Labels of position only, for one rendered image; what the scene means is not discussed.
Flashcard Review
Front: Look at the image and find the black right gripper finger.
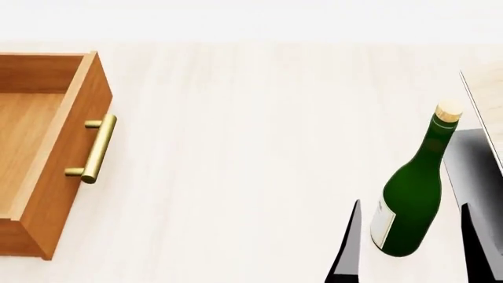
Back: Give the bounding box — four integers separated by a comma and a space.
324, 198, 362, 283
461, 203, 498, 283

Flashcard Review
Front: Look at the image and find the green wine bottle with cork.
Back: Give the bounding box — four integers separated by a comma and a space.
369, 101, 464, 258

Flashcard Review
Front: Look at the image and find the open wooden drawer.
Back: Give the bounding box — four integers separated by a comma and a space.
0, 50, 114, 262

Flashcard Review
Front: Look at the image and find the brass bar drawer handle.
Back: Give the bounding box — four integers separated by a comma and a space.
64, 113, 118, 185

